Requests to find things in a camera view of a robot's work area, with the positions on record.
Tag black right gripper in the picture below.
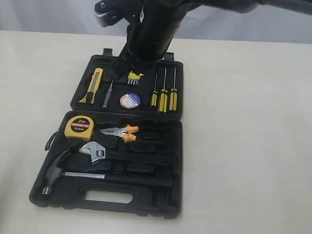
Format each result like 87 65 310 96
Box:
109 0 193 82

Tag black electrical tape roll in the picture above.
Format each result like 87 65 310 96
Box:
119 93 141 109

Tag yellow utility knife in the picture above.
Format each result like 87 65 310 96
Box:
79 68 103 104

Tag orange black handled pliers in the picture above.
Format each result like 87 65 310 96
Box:
99 124 171 144

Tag yellow tape measure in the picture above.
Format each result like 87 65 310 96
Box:
64 116 94 142

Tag black plastic tool case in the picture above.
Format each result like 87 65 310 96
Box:
29 48 184 219

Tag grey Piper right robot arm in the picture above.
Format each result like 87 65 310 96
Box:
110 0 312 80

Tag yellow hex key set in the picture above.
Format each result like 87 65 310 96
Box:
127 71 144 85

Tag small yellow black screwdriver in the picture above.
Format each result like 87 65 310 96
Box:
150 72 157 107

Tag middle yellow black screwdriver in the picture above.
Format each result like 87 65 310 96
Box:
158 67 168 113

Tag right yellow black screwdriver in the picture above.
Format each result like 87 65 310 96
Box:
169 68 177 111

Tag chrome adjustable wrench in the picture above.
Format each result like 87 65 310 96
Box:
78 140 171 167

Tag steel claw hammer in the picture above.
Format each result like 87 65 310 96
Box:
41 144 174 195

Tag clear handle tester screwdriver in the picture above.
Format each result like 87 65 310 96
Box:
102 78 114 108

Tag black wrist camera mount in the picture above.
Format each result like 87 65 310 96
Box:
94 0 145 28

